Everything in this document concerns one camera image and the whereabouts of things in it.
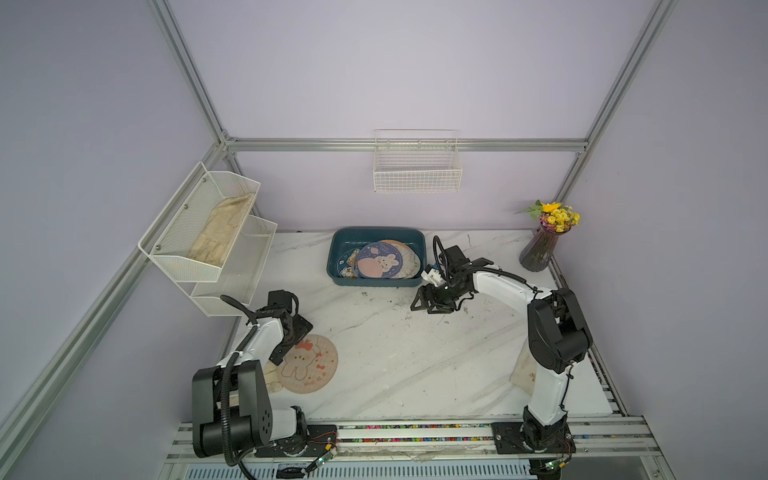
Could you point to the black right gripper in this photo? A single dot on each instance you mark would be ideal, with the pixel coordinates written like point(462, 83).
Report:
point(437, 294)

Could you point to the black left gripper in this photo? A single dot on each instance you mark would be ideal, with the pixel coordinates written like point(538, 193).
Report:
point(300, 327)

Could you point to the purple pink bunny coaster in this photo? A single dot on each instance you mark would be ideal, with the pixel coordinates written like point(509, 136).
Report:
point(379, 260)

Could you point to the teal orange cats coaster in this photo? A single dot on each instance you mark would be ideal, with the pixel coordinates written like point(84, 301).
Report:
point(346, 264)

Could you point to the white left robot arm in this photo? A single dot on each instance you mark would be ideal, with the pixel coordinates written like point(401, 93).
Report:
point(232, 414)

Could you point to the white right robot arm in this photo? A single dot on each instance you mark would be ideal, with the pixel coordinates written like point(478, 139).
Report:
point(558, 335)

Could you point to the teal plastic storage box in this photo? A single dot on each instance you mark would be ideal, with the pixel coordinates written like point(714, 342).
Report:
point(357, 237)

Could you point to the lower white mesh shelf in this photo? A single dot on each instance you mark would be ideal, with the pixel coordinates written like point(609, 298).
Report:
point(241, 272)

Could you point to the white mesh shelf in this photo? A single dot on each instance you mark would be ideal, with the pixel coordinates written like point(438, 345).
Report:
point(169, 242)
point(241, 272)

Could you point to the cream glove on table left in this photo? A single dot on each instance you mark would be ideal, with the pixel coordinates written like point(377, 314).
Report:
point(272, 378)

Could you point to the ribbed glass vase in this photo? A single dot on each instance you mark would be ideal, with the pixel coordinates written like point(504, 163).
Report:
point(537, 254)

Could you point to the cream glove in shelf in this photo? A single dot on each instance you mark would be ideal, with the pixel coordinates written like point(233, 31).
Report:
point(213, 244)

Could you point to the white green glove on table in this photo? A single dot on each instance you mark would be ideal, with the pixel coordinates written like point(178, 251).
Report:
point(524, 373)

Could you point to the yellow flower bouquet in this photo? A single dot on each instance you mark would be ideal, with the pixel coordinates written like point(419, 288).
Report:
point(553, 217)

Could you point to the upper white mesh shelf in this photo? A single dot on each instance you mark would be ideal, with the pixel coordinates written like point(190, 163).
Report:
point(169, 242)

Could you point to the white wire wall basket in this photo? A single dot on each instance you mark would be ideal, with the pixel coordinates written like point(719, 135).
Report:
point(416, 161)

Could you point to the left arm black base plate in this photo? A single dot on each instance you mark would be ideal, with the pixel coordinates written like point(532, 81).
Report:
point(312, 443)

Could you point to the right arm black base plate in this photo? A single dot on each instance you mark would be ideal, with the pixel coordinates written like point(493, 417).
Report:
point(528, 437)

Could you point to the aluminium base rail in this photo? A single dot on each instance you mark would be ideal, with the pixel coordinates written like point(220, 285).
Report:
point(611, 436)

